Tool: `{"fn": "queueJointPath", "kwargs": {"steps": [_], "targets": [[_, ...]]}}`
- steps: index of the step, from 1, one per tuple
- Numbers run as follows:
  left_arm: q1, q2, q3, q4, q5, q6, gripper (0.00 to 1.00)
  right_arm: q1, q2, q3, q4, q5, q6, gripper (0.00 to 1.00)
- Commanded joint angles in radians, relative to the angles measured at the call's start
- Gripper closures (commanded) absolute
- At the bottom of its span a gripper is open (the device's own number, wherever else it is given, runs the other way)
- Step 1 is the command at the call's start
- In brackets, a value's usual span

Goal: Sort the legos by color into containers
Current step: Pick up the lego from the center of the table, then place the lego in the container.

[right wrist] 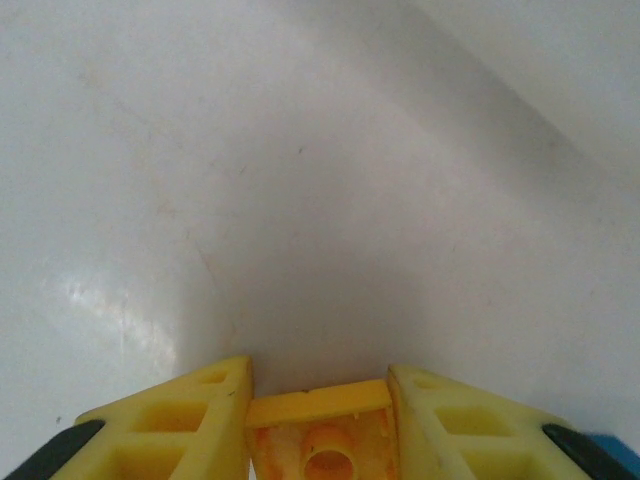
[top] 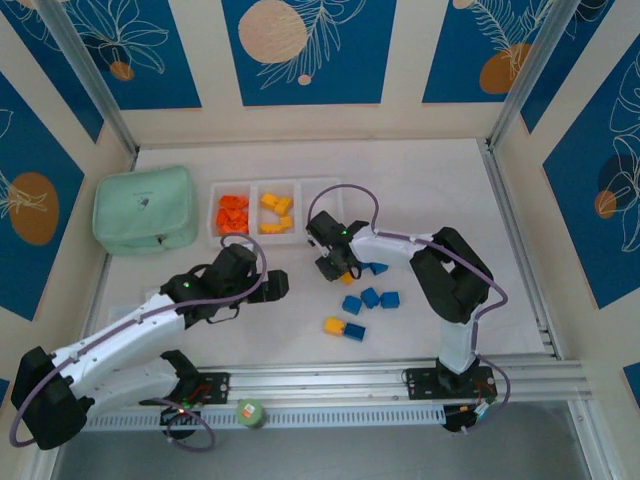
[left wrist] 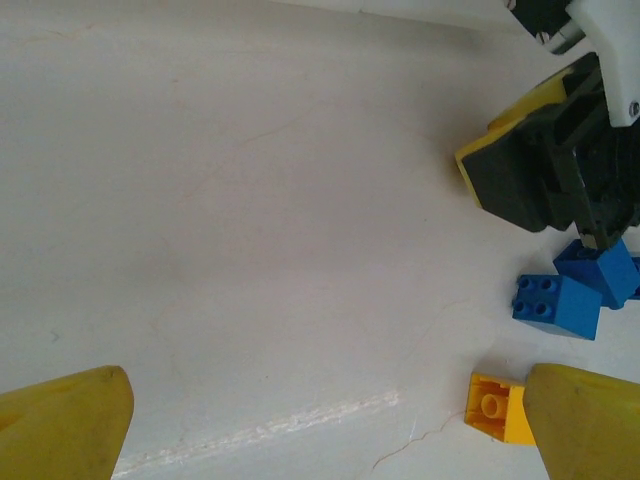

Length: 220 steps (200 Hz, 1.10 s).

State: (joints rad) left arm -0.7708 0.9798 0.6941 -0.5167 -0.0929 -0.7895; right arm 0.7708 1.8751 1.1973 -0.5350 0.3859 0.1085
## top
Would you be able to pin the yellow-orange lego brick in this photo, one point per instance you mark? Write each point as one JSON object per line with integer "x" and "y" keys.
{"x": 272, "y": 229}

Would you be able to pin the red-orange lego brick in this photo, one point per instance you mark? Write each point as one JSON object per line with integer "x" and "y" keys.
{"x": 240, "y": 216}

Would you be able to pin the yellow stepped lego brick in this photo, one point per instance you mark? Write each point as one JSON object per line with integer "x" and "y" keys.
{"x": 285, "y": 204}

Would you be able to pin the small yellow lego brick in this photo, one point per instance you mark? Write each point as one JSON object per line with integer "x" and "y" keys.
{"x": 269, "y": 201}

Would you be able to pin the orange rectangular lego brick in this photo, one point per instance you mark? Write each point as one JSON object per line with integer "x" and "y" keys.
{"x": 234, "y": 201}

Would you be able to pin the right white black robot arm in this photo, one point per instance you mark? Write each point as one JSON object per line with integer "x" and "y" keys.
{"x": 450, "y": 280}

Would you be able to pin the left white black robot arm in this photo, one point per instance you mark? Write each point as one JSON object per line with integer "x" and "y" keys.
{"x": 110, "y": 345}

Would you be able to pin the white three-compartment plastic tray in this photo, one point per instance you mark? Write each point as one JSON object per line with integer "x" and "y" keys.
{"x": 254, "y": 215}

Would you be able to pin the mint green fabric pouch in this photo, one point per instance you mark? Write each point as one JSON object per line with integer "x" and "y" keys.
{"x": 142, "y": 205}

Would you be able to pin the green tape roll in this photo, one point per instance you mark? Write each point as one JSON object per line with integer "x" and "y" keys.
{"x": 251, "y": 412}

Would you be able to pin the aluminium table side rail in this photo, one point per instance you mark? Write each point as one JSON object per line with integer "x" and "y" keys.
{"x": 500, "y": 190}
{"x": 104, "y": 270}

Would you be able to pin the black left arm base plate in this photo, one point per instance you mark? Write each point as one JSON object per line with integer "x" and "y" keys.
{"x": 220, "y": 387}

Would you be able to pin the aluminium mounting rail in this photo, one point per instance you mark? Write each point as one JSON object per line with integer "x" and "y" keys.
{"x": 320, "y": 382}

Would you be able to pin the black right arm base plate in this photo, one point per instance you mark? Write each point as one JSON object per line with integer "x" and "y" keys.
{"x": 422, "y": 384}

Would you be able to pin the aluminium frame post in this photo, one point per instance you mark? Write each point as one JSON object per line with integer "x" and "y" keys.
{"x": 535, "y": 65}
{"x": 86, "y": 65}

